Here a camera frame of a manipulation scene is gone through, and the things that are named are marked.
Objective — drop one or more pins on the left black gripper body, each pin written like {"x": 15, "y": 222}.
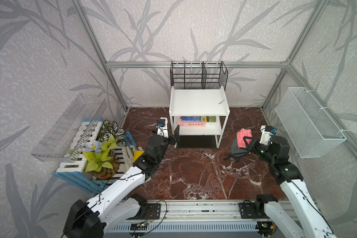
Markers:
{"x": 163, "y": 143}

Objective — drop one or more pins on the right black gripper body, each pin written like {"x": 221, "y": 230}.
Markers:
{"x": 261, "y": 148}

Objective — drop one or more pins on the pink fluffy cloth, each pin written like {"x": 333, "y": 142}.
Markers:
{"x": 244, "y": 138}

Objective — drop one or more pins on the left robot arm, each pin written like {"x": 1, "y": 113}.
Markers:
{"x": 138, "y": 174}

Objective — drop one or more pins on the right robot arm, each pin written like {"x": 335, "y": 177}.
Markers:
{"x": 312, "y": 223}

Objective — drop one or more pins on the yellow item on beige cloth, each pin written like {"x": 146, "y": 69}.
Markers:
{"x": 137, "y": 154}

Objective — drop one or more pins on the white two-tier bookshelf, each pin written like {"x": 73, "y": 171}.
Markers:
{"x": 200, "y": 102}

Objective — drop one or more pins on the striped leaf plant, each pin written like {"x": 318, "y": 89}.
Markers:
{"x": 109, "y": 128}

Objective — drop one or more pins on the green artificial plant with flower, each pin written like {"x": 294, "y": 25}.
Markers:
{"x": 98, "y": 155}

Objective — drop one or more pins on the white blue picket crate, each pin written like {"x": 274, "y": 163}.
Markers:
{"x": 74, "y": 173}

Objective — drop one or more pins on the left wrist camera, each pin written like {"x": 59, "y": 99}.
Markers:
{"x": 162, "y": 127}

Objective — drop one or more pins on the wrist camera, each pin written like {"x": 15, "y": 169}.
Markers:
{"x": 162, "y": 127}
{"x": 266, "y": 133}

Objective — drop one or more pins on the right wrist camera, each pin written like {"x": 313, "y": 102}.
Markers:
{"x": 266, "y": 133}

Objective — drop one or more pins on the white mesh wall basket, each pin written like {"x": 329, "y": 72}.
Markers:
{"x": 312, "y": 131}

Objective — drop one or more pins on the black wire wall basket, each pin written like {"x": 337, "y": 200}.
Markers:
{"x": 198, "y": 75}

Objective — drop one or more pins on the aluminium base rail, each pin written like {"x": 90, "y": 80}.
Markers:
{"x": 196, "y": 211}

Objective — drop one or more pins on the clear plastic wall tray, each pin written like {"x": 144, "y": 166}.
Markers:
{"x": 67, "y": 138}

